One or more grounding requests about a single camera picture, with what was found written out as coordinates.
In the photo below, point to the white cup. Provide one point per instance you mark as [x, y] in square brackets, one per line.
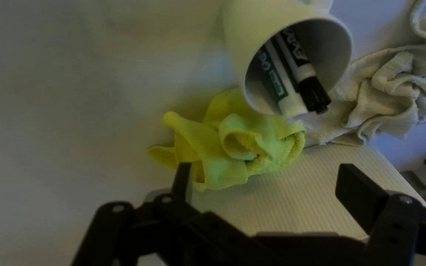
[252, 24]

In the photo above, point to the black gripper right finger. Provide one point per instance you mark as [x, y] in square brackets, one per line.
[400, 231]

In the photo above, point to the bright yellow cloth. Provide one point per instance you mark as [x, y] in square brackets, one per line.
[232, 143]

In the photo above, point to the green Expo marker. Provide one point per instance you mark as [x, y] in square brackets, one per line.
[277, 83]

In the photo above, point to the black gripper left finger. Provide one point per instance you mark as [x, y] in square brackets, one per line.
[124, 231]

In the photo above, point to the white waffle towel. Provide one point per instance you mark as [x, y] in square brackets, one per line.
[385, 89]

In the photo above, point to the black Expo marker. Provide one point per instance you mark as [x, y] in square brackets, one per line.
[303, 75]

